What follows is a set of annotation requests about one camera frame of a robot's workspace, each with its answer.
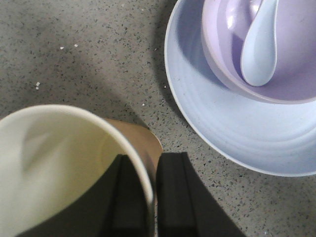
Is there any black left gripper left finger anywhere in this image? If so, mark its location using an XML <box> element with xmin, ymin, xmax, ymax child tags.
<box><xmin>20</xmin><ymin>155</ymin><xmax>150</xmax><ymax>237</ymax></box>

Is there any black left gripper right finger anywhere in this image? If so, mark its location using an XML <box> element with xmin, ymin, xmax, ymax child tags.
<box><xmin>156</xmin><ymin>153</ymin><xmax>244</xmax><ymax>237</ymax></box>

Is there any brown paper cup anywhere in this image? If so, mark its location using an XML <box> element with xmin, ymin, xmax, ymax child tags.
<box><xmin>0</xmin><ymin>105</ymin><xmax>162</xmax><ymax>237</ymax></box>

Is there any purple plastic bowl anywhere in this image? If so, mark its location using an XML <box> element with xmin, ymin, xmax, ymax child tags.
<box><xmin>201</xmin><ymin>0</ymin><xmax>316</xmax><ymax>104</ymax></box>

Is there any light blue ceramic spoon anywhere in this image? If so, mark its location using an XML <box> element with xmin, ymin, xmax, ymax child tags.
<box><xmin>240</xmin><ymin>0</ymin><xmax>278</xmax><ymax>86</ymax></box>

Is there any light blue plastic plate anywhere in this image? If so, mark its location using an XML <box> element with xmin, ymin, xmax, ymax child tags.
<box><xmin>164</xmin><ymin>0</ymin><xmax>316</xmax><ymax>177</ymax></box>

